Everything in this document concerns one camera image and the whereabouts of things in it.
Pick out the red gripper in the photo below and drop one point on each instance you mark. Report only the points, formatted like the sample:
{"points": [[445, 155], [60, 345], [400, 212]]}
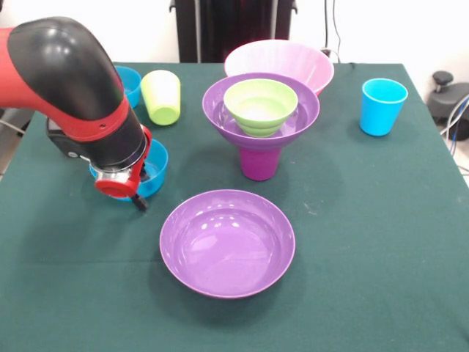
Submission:
{"points": [[117, 188]]}

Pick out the blue bowl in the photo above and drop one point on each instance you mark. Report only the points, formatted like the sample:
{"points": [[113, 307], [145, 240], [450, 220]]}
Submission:
{"points": [[159, 165], [132, 84]]}

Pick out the lime green cup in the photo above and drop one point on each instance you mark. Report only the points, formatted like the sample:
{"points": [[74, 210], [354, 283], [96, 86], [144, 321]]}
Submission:
{"points": [[161, 95]]}

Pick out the purple bowl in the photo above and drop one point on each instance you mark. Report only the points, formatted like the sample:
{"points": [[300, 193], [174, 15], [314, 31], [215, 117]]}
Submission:
{"points": [[304, 110], [227, 253]]}

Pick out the purple cup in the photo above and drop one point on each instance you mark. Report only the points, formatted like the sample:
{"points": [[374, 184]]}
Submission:
{"points": [[260, 165]]}

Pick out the green ribbed bowl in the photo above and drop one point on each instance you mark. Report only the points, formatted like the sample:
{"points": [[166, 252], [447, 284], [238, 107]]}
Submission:
{"points": [[256, 106]]}

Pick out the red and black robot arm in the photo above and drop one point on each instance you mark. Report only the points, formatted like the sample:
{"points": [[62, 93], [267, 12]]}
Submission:
{"points": [[66, 84]]}

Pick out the grey chair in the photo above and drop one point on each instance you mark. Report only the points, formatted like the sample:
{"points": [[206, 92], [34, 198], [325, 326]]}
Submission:
{"points": [[14, 121]]}

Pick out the dark green tablecloth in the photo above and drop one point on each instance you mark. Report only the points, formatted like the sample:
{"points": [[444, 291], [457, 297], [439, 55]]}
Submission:
{"points": [[234, 322]]}

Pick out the large pink bowl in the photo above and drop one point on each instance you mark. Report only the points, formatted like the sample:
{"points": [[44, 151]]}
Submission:
{"points": [[286, 58]]}

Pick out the blue cup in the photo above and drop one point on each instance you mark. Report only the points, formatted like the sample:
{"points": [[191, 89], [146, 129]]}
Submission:
{"points": [[381, 113]]}

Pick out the dark grey base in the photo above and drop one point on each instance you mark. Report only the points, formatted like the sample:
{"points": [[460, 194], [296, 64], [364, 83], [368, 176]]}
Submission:
{"points": [[448, 104]]}

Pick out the black knob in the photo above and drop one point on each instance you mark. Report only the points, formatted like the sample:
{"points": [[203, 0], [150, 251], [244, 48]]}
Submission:
{"points": [[442, 77]]}

